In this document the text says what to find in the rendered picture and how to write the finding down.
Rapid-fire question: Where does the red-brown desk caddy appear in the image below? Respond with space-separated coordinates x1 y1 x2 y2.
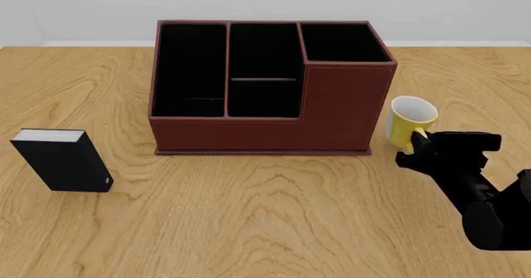
148 19 398 157

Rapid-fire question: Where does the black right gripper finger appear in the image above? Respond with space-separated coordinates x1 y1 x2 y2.
411 129 433 150
395 151 417 168

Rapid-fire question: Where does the yellow and white mug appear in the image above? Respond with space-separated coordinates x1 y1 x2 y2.
387 95 440 155

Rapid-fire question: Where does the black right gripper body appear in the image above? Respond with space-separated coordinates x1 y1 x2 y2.
414 131 489 175

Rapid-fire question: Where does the black book with white pages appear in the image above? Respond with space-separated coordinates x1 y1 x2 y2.
9 129 114 193

